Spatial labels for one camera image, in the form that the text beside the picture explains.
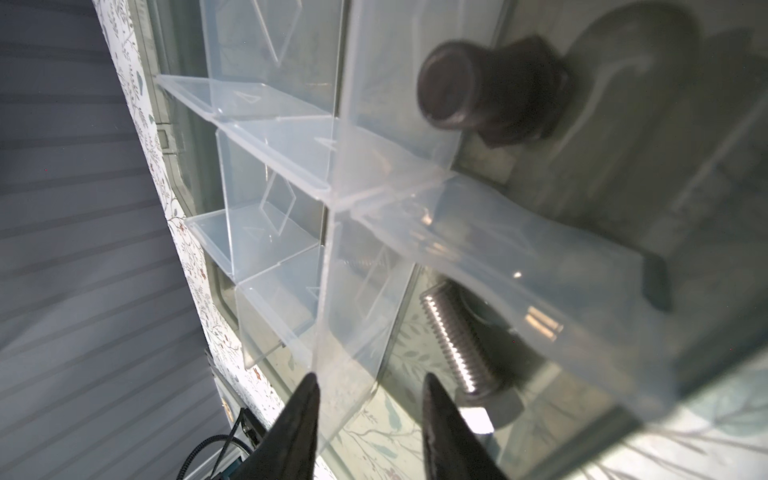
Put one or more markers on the clear divided organizer box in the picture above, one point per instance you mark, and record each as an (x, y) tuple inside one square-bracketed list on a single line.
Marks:
[(615, 271)]

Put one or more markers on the black hex bolt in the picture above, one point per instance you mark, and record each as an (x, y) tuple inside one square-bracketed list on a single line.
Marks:
[(511, 95)]

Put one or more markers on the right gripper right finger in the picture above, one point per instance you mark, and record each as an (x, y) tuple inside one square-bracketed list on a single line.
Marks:
[(450, 449)]

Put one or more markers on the silver hex bolt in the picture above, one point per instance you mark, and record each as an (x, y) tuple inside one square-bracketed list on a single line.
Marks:
[(485, 400)]

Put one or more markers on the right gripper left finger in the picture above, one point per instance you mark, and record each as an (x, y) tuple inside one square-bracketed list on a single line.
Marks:
[(289, 449)]

